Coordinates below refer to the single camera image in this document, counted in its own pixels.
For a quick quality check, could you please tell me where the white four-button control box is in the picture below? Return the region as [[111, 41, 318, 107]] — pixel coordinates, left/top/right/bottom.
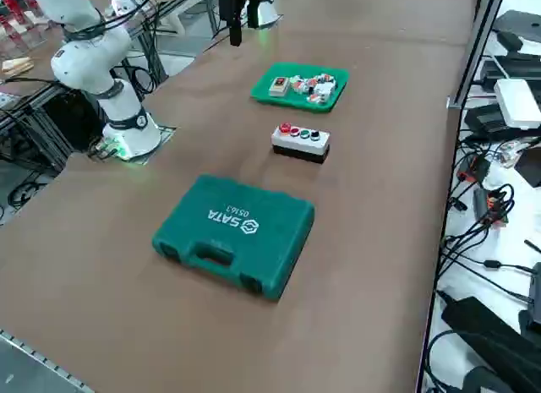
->
[[270, 123, 331, 166]]

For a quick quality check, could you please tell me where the white flat plastic box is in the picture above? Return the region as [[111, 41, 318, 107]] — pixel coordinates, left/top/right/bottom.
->
[[493, 79, 541, 130]]

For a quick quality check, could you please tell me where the green plastic tray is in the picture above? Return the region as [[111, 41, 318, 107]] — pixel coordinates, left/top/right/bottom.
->
[[249, 62, 352, 114]]

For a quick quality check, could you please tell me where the green plastic tool case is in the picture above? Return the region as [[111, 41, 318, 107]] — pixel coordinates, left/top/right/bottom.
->
[[150, 173, 316, 303]]

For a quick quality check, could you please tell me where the wooden block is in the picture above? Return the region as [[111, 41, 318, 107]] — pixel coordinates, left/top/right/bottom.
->
[[1, 56, 35, 78]]

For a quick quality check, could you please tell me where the black dock device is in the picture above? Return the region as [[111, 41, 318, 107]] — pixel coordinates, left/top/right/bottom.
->
[[463, 103, 541, 143]]

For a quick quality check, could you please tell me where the black flat device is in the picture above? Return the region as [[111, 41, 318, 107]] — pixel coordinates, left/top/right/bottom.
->
[[492, 9, 541, 44]]

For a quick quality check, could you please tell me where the black power adapter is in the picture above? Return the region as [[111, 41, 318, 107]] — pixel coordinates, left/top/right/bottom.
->
[[440, 295, 541, 393]]

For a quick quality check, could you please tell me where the beige small switch box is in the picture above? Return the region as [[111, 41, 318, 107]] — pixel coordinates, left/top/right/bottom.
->
[[268, 75, 291, 99]]

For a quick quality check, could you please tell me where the white switch contact block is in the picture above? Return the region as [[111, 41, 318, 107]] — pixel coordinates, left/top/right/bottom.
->
[[314, 81, 336, 101]]

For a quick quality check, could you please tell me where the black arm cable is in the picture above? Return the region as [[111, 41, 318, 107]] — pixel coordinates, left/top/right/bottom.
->
[[58, 3, 178, 43]]

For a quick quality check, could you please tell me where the aluminium frame post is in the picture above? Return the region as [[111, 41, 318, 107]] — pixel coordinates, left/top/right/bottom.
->
[[446, 0, 508, 111]]

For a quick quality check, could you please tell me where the aluminium table edge rail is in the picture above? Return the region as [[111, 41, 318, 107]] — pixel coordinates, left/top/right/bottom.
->
[[0, 327, 101, 393]]

